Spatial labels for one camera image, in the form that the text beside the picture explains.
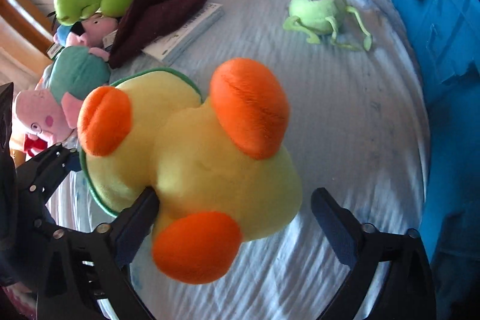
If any green turtle duck plush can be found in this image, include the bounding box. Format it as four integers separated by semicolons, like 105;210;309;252
77;58;303;284

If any red dress pig plush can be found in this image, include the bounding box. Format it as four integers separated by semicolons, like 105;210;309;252
23;134;48;157

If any large pink pig plush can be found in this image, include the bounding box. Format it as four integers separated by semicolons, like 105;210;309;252
13;46;111;145

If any small green white box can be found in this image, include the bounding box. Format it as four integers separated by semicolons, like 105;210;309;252
46;43;64;60

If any blue shirt pig plush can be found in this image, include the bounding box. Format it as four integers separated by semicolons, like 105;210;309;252
53;13;119;62

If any wooden chair back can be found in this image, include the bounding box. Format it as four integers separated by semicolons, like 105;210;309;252
1;0;53;55

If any white booklet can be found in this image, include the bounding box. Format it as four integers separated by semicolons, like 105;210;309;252
143;2;224;67

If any light blue tablecloth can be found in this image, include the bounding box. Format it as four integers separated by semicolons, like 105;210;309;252
35;0;432;320

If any dark maroon cloth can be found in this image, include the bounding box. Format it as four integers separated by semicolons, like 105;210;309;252
108;0;208;69

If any green one-eyed monster plush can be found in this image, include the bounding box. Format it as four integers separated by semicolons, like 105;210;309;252
282;0;373;51

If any blue plastic crate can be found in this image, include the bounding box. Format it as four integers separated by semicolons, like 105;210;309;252
392;0;479;319

